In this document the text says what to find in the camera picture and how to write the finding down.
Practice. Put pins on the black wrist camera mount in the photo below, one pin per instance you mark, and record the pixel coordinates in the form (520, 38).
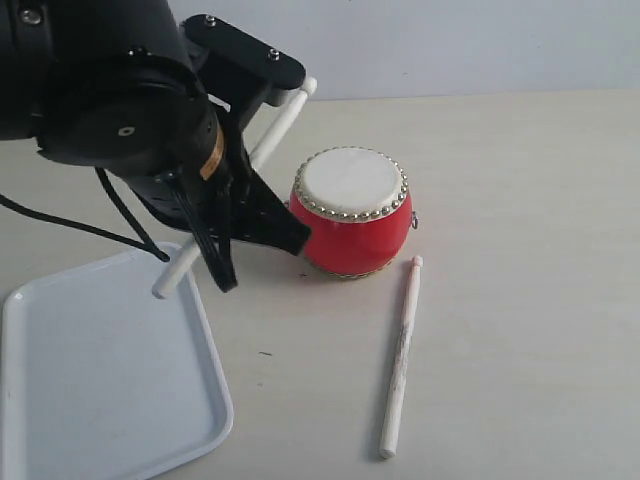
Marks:
(238, 68)

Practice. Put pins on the small red drum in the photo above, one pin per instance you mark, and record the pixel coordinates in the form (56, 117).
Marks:
(358, 205)

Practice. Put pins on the white plastic tray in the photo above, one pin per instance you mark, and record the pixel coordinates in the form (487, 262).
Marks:
(101, 379)

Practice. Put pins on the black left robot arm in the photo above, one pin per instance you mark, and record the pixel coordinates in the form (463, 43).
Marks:
(32, 31)

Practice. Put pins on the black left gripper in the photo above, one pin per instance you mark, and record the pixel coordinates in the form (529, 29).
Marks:
(149, 122)

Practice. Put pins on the white wooden drumstick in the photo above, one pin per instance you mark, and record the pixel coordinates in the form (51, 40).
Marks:
(395, 398)
(189, 252)

